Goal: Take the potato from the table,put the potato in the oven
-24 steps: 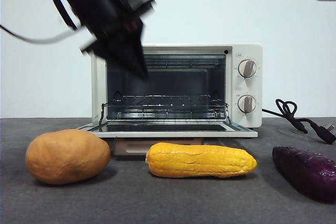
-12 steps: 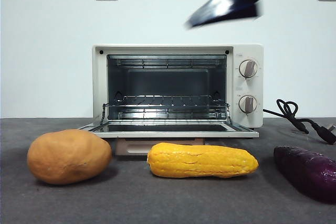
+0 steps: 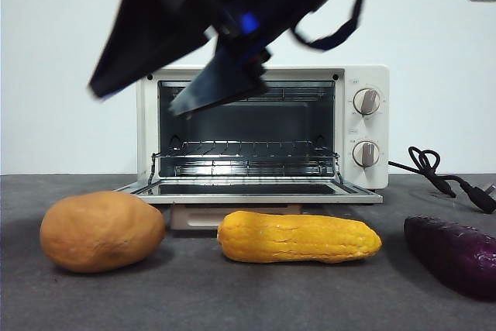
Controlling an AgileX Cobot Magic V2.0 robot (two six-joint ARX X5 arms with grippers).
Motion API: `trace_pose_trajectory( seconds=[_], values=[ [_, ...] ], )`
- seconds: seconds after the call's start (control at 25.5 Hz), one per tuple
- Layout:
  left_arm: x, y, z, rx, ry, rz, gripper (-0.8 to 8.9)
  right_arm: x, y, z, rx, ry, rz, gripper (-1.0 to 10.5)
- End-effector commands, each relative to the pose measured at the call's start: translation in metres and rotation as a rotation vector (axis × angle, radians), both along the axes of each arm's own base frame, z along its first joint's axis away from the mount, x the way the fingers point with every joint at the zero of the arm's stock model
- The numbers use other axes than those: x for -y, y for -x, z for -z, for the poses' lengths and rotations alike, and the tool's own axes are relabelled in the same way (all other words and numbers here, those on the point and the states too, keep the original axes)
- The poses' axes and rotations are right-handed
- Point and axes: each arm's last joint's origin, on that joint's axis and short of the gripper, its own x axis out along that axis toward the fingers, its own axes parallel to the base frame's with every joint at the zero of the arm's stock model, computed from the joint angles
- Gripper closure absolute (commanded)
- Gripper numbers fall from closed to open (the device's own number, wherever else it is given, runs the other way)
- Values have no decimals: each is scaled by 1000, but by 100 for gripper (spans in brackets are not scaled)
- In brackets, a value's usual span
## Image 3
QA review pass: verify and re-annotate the glass oven door with handle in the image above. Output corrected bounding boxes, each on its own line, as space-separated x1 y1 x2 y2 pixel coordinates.
114 179 384 231

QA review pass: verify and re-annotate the brown potato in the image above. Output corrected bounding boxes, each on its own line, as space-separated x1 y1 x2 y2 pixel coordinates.
40 190 167 274

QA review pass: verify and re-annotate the white Toshiba toaster oven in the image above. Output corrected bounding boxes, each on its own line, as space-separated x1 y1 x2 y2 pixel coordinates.
135 64 390 205

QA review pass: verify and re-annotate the larger white oven knob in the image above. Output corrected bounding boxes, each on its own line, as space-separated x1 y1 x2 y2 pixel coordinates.
353 88 382 116

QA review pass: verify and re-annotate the smaller white oven knob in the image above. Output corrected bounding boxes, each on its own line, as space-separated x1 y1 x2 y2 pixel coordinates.
352 140 381 169

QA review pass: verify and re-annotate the yellow corn cob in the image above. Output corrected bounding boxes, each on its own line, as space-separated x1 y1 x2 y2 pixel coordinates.
216 210 383 264

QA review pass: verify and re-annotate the purple eggplant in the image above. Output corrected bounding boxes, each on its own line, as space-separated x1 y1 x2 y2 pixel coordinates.
403 215 496 301

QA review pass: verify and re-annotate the metal wire oven rack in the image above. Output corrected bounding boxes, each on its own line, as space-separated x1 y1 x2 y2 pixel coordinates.
150 140 342 185

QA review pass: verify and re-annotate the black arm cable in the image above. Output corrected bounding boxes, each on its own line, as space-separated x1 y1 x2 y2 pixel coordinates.
292 0 383 52

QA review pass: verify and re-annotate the black power cable with plug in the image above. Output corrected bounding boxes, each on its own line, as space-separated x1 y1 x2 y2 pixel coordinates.
387 146 496 215

